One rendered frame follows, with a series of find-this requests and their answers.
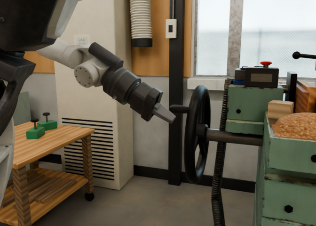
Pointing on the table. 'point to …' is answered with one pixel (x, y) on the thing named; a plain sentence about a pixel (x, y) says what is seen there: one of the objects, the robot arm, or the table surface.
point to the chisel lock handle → (303, 55)
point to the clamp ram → (290, 86)
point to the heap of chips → (296, 126)
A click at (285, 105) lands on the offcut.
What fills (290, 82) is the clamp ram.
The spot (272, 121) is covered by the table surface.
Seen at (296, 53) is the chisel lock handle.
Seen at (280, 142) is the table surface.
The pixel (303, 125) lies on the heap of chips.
